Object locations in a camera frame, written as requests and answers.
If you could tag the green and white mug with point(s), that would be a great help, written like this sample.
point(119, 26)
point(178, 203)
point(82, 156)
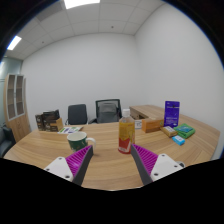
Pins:
point(77, 141)

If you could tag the white paper card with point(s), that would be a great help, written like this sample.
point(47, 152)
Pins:
point(138, 124)

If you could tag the small dark printed box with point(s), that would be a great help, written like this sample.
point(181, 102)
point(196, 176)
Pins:
point(39, 122)

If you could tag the purple upright box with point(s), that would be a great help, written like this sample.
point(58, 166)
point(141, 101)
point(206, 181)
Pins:
point(172, 114)

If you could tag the green flat packet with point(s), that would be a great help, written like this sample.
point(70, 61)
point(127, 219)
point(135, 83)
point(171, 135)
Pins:
point(185, 130)

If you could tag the small blue box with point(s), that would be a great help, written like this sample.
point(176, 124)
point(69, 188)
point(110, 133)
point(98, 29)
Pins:
point(178, 140)

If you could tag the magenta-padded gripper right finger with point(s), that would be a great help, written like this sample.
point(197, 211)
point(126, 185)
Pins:
point(146, 160)

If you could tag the small tan box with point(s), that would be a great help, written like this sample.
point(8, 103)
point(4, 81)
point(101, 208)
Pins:
point(168, 131)

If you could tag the black mesh office chair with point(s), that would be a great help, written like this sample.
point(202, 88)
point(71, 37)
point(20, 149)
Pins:
point(107, 111)

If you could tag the yellow drink bottle white cap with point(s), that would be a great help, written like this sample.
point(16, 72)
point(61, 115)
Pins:
point(126, 133)

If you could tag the orange cardboard box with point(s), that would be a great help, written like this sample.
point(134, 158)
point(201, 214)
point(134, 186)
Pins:
point(152, 125)

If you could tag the wooden glass-door shelf cabinet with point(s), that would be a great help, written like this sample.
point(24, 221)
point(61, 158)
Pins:
point(18, 123)

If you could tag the white printed leaflet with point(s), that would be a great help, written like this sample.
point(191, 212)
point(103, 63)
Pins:
point(70, 129)

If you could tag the ceiling air vent grille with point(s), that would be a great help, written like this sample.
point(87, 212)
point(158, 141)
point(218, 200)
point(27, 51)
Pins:
point(50, 11)

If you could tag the rectangular ceiling light panel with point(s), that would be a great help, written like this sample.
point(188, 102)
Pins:
point(81, 3)
point(14, 43)

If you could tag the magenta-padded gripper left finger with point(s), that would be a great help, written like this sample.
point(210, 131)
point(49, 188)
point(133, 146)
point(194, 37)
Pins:
point(78, 161)

